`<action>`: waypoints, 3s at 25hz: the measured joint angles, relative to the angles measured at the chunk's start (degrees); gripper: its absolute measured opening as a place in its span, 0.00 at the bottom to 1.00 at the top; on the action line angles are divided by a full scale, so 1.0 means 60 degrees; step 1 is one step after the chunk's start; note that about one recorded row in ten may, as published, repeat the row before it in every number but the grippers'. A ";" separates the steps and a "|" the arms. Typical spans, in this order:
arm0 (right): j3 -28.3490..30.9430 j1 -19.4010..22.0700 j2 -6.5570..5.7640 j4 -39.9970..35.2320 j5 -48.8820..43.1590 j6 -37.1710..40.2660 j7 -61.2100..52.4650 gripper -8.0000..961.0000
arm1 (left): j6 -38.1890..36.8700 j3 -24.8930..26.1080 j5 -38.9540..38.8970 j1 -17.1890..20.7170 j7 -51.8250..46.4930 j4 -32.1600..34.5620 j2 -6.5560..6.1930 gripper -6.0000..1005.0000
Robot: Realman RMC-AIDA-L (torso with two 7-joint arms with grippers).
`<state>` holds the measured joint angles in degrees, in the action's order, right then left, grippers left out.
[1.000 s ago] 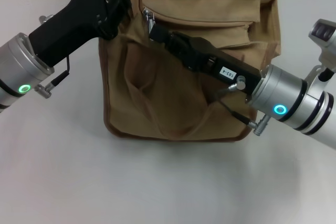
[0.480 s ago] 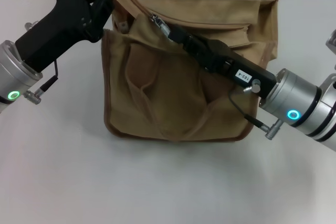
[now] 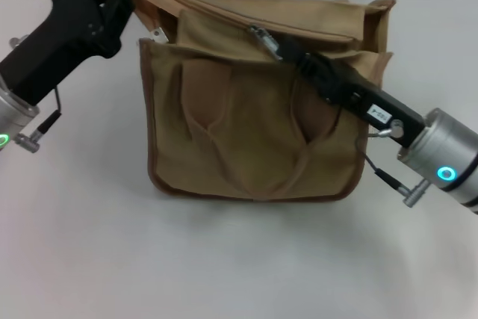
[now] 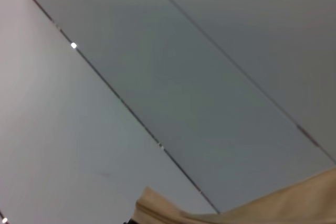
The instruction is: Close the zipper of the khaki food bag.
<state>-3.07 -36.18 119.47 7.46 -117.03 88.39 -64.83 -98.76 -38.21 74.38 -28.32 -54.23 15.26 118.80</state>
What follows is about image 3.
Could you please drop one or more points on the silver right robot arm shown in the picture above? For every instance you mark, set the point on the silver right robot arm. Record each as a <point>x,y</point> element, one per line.
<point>444,158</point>

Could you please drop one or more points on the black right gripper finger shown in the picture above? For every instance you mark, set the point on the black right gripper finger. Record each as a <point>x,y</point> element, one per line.
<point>298,55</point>
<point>313,81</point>

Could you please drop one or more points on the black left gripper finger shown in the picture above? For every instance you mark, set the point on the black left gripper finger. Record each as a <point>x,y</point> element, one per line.
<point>124,5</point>

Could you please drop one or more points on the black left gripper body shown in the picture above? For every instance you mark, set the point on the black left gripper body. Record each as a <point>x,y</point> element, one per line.
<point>71,31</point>

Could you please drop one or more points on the silver metal bag clasp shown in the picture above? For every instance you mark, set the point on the silver metal bag clasp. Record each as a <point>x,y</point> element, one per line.
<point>158,34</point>

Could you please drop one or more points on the khaki canvas food bag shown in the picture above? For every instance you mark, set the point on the khaki canvas food bag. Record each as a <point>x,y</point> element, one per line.
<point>246,139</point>

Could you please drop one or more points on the silver metal zipper pull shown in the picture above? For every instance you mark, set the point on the silver metal zipper pull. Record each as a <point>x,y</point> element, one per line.
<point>265,39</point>

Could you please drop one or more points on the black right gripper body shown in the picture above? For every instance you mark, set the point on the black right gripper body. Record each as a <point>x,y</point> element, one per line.
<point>373,106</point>

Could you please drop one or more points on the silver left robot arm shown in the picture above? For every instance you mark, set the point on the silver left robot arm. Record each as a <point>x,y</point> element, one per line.
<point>9,117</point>

